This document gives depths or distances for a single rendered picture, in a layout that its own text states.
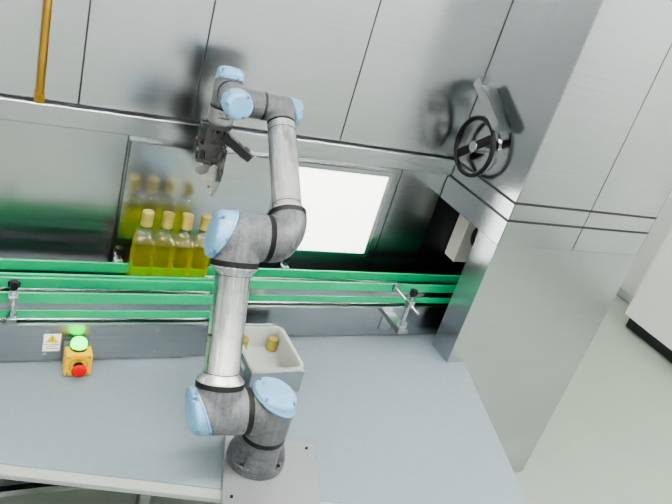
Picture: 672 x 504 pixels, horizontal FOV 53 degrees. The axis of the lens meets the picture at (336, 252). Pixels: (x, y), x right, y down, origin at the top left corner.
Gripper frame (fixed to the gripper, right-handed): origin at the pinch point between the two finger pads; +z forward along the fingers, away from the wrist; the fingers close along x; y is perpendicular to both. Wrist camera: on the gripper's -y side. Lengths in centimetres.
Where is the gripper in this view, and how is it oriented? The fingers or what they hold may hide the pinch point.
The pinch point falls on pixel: (213, 188)
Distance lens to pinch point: 201.7
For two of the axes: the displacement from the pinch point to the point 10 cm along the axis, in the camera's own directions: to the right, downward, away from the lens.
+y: -9.0, -0.9, -4.2
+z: -2.8, 8.6, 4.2
